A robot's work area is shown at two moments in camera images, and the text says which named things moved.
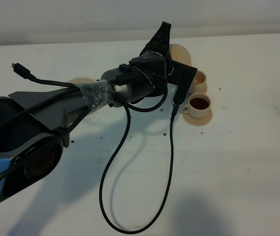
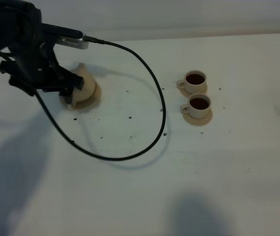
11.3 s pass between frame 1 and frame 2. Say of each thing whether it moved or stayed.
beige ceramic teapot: moved
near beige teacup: stayed
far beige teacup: stayed
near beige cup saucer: stayed
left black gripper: moved
